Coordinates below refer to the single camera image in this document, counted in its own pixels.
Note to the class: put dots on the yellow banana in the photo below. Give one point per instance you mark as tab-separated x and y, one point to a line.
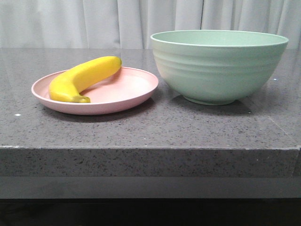
67	86

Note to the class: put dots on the pink plate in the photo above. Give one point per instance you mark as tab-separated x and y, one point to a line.
128	88

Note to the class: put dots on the green bowl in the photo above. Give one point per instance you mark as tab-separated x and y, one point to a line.
216	67

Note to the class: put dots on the white curtain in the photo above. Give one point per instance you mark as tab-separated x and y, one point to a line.
130	23

